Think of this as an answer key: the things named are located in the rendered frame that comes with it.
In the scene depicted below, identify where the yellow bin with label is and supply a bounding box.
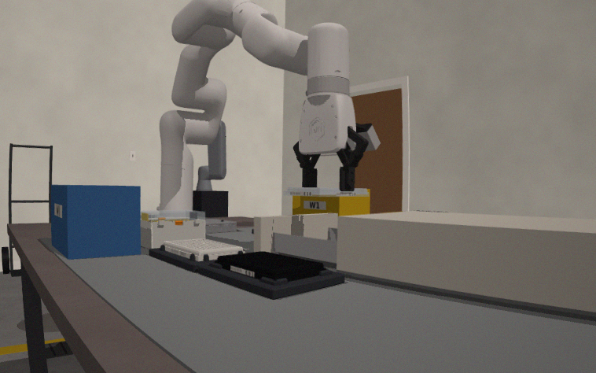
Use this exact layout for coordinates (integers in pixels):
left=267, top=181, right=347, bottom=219
left=292, top=196, right=370, bottom=216

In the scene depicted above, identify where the blue box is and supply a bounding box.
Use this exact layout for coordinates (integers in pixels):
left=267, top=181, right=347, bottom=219
left=51, top=185, right=141, bottom=260

